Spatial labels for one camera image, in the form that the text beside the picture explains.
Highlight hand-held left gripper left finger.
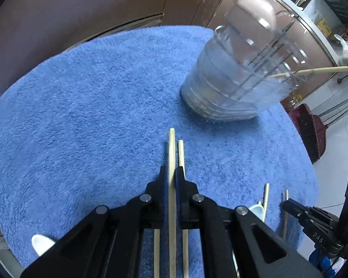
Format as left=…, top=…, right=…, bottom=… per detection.
left=20, top=165, right=170, bottom=278

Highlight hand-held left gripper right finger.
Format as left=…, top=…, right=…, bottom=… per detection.
left=175, top=165, right=325, bottom=278

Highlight wooden chopstick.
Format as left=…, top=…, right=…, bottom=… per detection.
left=271, top=66, right=348, bottom=79
left=282, top=189, right=290, bottom=240
left=153, top=229, right=161, bottom=278
left=177, top=140, right=190, bottom=278
left=261, top=183, right=270, bottom=223
left=168, top=128, right=177, bottom=278

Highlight white ceramic spoon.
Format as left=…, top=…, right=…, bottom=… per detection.
left=248, top=201, right=265, bottom=222
left=31, top=234, right=57, bottom=257

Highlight clear plastic utensil holder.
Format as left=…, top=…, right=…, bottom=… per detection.
left=180, top=0, right=315, bottom=121

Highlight person's right hand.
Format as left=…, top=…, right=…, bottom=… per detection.
left=309, top=243, right=337, bottom=277

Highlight blue towel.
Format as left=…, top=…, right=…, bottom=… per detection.
left=0, top=25, right=319, bottom=278

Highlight white kitchen countertop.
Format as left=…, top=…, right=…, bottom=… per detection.
left=249, top=0, right=348, bottom=67

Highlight brown kitchen cabinets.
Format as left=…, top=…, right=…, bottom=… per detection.
left=0, top=0, right=337, bottom=113

